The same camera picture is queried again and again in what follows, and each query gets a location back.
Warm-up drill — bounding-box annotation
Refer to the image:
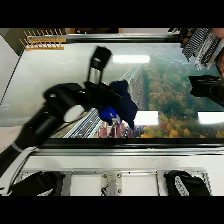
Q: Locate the blue garment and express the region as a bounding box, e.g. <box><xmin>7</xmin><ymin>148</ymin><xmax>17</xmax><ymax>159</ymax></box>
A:
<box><xmin>99</xmin><ymin>79</ymin><xmax>140</xmax><ymax>131</ymax></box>

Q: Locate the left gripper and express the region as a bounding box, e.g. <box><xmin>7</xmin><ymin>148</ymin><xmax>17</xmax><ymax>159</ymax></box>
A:
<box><xmin>83</xmin><ymin>80</ymin><xmax>123</xmax><ymax>112</ymax></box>

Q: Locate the black white checked garment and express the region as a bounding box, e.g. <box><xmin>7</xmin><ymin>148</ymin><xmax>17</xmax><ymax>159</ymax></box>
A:
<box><xmin>181</xmin><ymin>27</ymin><xmax>212</xmax><ymax>63</ymax></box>

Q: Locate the silver frame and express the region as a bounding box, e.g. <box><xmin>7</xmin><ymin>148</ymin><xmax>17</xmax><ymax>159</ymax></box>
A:
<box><xmin>13</xmin><ymin>145</ymin><xmax>224</xmax><ymax>197</ymax></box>

